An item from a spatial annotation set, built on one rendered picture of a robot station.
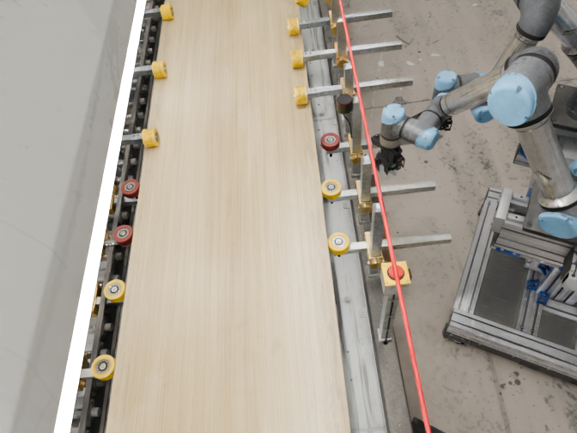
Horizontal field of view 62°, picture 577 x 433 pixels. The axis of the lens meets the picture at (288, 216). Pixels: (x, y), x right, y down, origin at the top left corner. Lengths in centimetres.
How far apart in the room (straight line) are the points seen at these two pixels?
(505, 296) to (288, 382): 131
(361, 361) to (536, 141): 100
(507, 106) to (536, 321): 140
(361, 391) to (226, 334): 54
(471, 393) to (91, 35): 248
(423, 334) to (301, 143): 118
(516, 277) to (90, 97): 251
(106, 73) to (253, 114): 205
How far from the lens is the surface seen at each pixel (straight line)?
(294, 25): 257
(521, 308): 253
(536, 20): 172
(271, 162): 202
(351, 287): 200
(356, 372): 189
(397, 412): 178
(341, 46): 232
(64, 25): 18
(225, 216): 190
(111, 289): 189
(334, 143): 205
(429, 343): 261
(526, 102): 130
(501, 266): 262
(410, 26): 419
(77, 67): 17
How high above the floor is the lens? 244
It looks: 56 degrees down
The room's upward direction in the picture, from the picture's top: 11 degrees counter-clockwise
